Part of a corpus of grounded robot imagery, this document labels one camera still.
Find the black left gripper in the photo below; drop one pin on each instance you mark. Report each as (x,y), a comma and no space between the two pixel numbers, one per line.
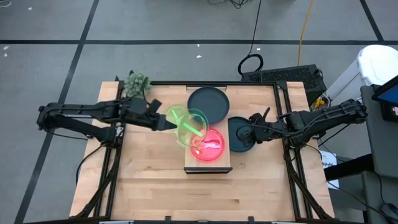
(140,113)

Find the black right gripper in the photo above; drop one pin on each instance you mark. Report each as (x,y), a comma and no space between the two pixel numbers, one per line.
(264,129)

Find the transparent green plastic plate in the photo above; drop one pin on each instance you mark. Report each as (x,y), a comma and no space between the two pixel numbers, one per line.
(171,113)
(192,137)

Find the dark teal plate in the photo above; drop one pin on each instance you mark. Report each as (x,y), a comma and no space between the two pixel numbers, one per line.
(208,104)
(234,143)

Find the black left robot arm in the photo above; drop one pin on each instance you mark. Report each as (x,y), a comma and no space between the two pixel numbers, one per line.
(77,109)

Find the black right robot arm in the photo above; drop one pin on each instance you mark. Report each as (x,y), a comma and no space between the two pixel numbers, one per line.
(326,115)

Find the wooden tray block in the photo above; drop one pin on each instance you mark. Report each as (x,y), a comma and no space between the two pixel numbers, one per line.
(194,163)

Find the small green potted plant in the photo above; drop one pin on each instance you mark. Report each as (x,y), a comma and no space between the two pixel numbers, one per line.
(136,84)

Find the black computer case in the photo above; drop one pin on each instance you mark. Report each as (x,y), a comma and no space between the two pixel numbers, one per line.
(286,76)

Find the yellow plug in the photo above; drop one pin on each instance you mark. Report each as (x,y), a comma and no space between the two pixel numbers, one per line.
(319,102)

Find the white paper sheet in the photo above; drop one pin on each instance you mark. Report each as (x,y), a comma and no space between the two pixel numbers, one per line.
(329,161)

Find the grey desk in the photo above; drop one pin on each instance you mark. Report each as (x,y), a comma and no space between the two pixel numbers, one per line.
(382,140)

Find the black tablet screen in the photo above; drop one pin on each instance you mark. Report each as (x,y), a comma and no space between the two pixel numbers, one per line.
(390,96)

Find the white waste bin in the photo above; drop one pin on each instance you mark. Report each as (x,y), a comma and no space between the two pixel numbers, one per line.
(377,63)

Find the black table frame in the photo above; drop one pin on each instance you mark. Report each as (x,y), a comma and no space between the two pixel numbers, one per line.
(168,83)

